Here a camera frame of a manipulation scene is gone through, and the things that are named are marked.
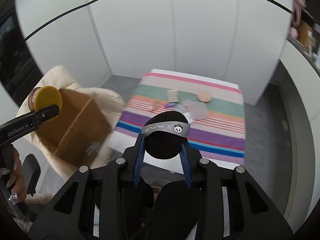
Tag copper jar yellow lid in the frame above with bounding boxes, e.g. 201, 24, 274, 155
28, 86, 62, 112

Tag black makeup puff grey strap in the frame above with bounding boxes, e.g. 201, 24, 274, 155
141, 110, 191, 160

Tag translucent square plastic case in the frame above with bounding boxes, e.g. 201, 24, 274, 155
183, 100, 208, 120

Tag pink purple small tube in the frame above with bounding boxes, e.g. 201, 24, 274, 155
163, 102, 177, 108

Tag cardboard box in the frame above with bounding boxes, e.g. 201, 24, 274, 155
36, 88, 111, 167

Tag cream padded chair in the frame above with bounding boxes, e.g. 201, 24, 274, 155
25, 65, 125, 180

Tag striped pastel cloth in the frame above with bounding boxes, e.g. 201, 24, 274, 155
109, 69, 246, 164

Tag beige rectangular sponge block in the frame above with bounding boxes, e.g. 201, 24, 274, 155
167, 89, 179, 103

